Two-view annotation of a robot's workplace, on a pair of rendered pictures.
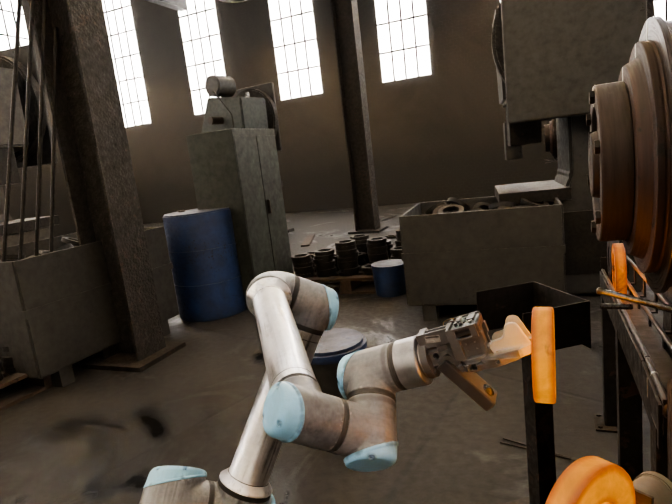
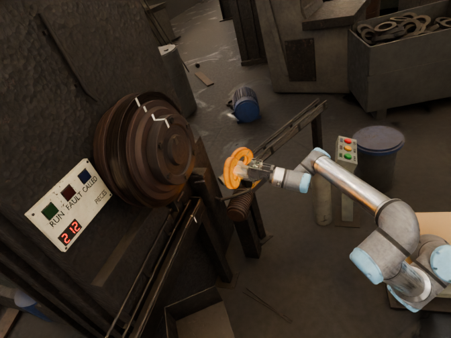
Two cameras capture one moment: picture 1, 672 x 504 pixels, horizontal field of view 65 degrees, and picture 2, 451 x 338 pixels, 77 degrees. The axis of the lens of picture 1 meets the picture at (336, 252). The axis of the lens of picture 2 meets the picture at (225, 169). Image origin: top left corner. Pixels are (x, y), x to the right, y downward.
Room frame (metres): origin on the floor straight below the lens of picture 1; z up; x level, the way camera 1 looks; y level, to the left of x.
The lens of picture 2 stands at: (1.92, -0.24, 1.68)
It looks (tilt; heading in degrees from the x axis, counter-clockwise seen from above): 36 degrees down; 186
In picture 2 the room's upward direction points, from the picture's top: 18 degrees counter-clockwise
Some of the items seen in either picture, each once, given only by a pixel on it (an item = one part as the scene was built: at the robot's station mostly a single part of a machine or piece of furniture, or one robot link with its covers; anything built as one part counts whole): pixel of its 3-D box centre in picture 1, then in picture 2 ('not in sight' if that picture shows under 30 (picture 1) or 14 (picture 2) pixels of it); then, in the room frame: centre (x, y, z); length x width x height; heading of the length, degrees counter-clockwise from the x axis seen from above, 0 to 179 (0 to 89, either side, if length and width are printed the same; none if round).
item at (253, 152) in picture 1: (246, 217); not in sight; (4.66, 0.76, 0.75); 0.70 x 0.48 x 1.50; 157
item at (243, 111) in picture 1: (246, 156); not in sight; (8.93, 1.31, 1.36); 1.37 x 1.16 x 2.71; 57
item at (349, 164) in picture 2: not in sight; (347, 185); (0.58, 0.35, 0.31); 0.24 x 0.16 x 0.62; 157
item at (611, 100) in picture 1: (606, 163); (174, 149); (0.95, -0.51, 1.11); 0.28 x 0.06 x 0.28; 157
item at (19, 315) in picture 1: (65, 296); not in sight; (3.66, 1.96, 0.43); 1.23 x 0.93 x 0.87; 155
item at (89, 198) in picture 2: not in sight; (74, 203); (1.18, -0.83, 1.15); 0.26 x 0.02 x 0.18; 157
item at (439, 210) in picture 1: (483, 250); not in sight; (3.71, -1.06, 0.39); 1.03 x 0.83 x 0.79; 71
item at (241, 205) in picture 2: not in sight; (247, 223); (0.66, -0.34, 0.27); 0.22 x 0.13 x 0.53; 157
